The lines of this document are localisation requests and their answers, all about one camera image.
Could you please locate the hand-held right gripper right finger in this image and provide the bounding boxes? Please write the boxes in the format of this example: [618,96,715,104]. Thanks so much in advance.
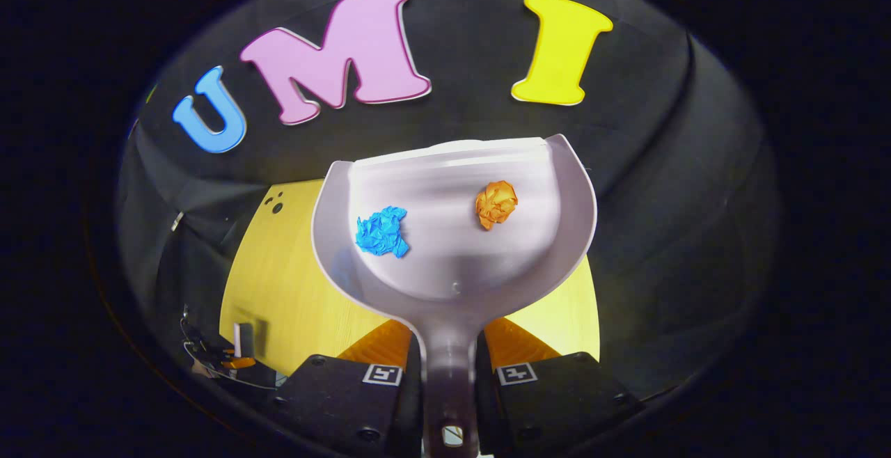
[475,317,645,455]

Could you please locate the pink dustpan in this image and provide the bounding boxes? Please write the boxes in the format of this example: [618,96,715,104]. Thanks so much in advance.
[310,134,598,458]

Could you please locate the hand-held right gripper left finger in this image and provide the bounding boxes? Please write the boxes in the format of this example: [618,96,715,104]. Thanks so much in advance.
[275,319,425,455]

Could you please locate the black backdrop cloth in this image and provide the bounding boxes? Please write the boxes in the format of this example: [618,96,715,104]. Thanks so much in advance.
[115,0,780,403]

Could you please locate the orange paper ball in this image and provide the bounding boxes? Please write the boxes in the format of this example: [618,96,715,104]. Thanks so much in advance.
[475,180,519,230]

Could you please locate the blue paper ball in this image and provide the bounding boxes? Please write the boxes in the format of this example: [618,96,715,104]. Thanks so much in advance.
[355,206,410,258]

